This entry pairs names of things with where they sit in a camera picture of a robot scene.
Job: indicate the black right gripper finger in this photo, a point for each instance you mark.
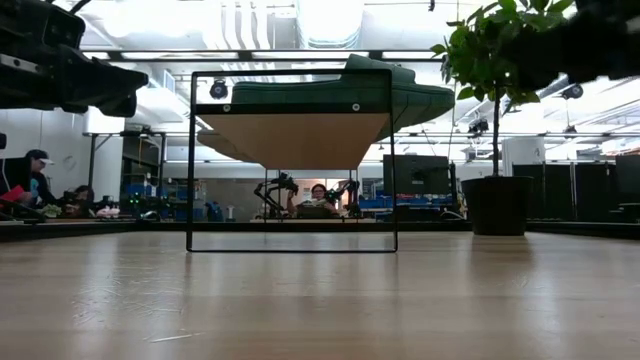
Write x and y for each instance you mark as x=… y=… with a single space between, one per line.
x=545 y=57

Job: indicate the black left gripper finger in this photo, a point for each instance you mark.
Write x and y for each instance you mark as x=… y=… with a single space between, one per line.
x=100 y=77
x=122 y=106

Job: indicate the green slide sandal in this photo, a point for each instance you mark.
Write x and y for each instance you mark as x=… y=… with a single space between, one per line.
x=320 y=92

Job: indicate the background black robot arm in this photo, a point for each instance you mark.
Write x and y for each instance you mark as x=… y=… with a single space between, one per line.
x=347 y=195
x=272 y=192

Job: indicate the black ceiling spotlight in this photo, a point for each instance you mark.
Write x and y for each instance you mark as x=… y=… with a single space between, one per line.
x=478 y=126
x=572 y=91

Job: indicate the white column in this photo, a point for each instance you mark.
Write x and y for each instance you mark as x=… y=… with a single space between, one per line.
x=522 y=155

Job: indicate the person with cap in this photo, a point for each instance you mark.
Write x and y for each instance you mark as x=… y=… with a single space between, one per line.
x=35 y=175

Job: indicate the black partition panel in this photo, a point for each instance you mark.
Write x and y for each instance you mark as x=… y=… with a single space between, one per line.
x=627 y=185
x=560 y=190

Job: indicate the green plant in black pot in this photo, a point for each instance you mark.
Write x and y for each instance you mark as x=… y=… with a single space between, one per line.
x=500 y=200

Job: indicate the black monitor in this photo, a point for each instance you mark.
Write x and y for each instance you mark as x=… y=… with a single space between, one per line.
x=415 y=175

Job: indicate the seated person at robot station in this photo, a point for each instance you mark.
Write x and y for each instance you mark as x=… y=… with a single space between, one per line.
x=315 y=200

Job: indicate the black overhead light rail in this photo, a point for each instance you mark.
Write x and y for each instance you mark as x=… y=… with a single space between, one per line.
x=245 y=55

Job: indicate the wooden shelf with black frame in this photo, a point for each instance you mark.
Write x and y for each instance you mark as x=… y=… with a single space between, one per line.
x=295 y=140

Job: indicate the black metal table frame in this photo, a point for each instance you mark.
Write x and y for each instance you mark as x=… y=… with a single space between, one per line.
x=430 y=226

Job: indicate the silver ventilation duct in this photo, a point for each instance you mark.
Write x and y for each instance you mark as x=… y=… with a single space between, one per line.
x=327 y=25

